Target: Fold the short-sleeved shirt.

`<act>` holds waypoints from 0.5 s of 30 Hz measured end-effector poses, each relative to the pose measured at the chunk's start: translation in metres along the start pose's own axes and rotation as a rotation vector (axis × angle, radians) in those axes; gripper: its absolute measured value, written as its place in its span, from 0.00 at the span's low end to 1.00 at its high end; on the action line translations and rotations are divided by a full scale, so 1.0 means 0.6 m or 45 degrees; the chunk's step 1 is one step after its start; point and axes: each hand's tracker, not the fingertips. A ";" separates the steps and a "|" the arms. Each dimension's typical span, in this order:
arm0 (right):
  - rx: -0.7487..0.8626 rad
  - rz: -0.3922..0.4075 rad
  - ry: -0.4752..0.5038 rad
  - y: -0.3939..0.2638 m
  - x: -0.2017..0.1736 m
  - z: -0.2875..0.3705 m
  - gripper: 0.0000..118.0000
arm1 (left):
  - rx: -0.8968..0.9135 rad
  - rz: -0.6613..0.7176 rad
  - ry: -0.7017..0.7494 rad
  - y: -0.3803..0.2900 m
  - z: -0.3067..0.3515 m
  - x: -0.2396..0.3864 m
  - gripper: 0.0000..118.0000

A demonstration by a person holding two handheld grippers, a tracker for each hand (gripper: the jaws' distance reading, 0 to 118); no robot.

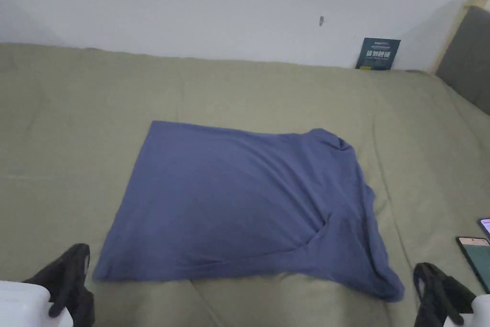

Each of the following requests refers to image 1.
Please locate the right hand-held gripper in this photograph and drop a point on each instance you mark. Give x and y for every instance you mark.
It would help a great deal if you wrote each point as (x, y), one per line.
(481, 311)

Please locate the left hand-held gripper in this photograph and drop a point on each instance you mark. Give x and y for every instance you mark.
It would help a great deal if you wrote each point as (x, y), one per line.
(21, 304)

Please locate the black phone with lit screen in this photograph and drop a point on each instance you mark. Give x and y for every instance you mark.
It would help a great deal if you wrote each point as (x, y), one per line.
(478, 260)

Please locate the black phone with red-edged screen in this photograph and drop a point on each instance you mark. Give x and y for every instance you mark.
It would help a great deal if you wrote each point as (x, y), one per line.
(485, 225)

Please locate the bed with pale green sheet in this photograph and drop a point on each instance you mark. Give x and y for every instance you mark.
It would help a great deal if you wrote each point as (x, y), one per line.
(76, 120)

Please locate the dark blue shirt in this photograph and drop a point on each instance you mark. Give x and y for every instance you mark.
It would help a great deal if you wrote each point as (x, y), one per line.
(237, 204)

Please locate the grey padded headboard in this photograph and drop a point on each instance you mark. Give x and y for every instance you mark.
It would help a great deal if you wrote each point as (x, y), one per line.
(469, 55)

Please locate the dark teal printed card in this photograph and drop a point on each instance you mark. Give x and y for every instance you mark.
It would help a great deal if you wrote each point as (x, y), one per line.
(377, 55)

